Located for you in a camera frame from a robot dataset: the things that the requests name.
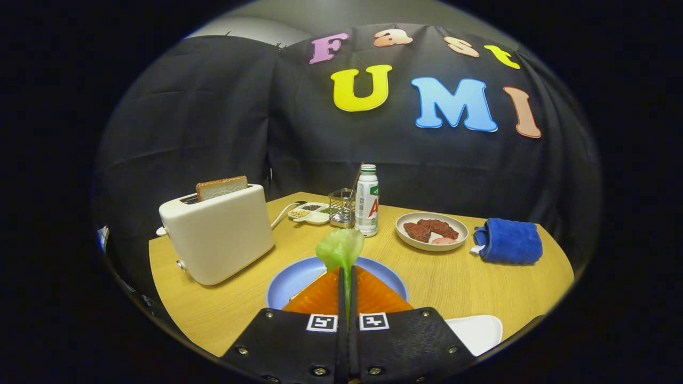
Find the black backdrop cloth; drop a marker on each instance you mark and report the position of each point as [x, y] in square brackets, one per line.
[213, 133]

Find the toasted bread slice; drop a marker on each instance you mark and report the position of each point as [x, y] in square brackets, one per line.
[221, 188]

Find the small brown meat piece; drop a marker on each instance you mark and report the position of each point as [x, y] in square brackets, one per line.
[418, 232]

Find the clear utensil holder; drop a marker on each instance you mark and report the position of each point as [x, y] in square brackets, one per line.
[341, 210]

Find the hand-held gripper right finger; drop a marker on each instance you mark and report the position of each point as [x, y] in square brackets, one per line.
[405, 344]

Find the white square plate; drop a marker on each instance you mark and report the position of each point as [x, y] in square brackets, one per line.
[477, 333]

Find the long brown meat piece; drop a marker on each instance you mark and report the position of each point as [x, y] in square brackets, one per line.
[440, 228]

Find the green lettuce leaf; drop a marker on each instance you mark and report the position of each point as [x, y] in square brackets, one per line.
[340, 248]

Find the blue round plate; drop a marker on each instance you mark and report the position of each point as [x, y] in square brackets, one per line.
[291, 282]

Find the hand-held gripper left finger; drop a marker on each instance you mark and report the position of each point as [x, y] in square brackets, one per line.
[299, 346]

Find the beige round plate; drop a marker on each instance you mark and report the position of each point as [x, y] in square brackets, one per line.
[405, 239]

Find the pink ham slice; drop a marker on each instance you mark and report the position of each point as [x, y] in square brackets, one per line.
[444, 241]

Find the white toaster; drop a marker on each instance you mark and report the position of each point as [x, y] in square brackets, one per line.
[219, 240]

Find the white drink bottle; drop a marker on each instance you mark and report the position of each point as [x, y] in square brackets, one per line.
[366, 205]

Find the thin utensil stick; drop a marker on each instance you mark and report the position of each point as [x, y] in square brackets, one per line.
[355, 181]

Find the blue folded towel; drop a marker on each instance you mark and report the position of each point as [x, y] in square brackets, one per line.
[509, 242]

